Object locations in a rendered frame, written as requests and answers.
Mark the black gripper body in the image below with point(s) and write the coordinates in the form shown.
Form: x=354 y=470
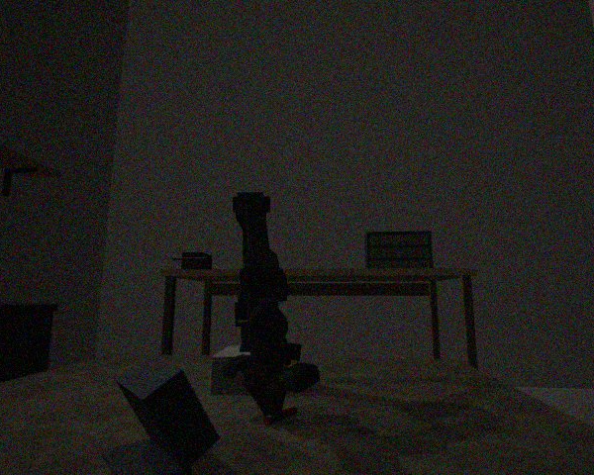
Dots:
x=267 y=361

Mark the red peg with white band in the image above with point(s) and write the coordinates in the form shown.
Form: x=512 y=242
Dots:
x=268 y=420

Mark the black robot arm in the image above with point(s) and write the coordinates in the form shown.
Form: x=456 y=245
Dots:
x=259 y=279

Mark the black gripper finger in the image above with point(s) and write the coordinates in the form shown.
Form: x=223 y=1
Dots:
x=256 y=389
x=275 y=397

